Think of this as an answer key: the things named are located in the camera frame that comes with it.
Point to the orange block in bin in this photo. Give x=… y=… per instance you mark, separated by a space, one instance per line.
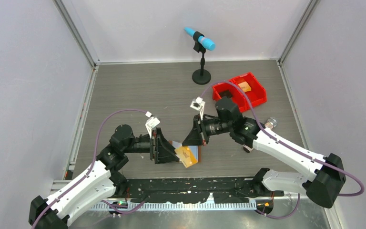
x=245 y=86

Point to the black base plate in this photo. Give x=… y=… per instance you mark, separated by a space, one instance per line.
x=193 y=190

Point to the glitter tube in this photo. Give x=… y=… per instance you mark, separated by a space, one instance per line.
x=270 y=124

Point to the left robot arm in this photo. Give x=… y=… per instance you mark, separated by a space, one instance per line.
x=102 y=178

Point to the red bin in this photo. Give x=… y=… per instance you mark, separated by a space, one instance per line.
x=227 y=90
x=257 y=95

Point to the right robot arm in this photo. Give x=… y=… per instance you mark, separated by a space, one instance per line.
x=316 y=176

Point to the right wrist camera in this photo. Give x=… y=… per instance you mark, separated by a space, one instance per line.
x=198 y=104

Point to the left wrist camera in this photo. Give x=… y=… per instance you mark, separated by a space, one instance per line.
x=151 y=123

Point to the black microphone stand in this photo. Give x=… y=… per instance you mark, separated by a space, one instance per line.
x=200 y=76

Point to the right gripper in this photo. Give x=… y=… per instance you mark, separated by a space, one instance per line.
x=195 y=137

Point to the blue microphone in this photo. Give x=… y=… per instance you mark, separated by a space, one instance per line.
x=201 y=42

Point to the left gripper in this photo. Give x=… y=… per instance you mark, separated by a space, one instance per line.
x=160 y=150

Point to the left red bin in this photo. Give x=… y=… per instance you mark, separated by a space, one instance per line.
x=227 y=90

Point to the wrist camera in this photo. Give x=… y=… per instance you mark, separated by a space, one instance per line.
x=198 y=104
x=151 y=123

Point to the right red bin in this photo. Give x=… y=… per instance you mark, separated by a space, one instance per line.
x=257 y=95

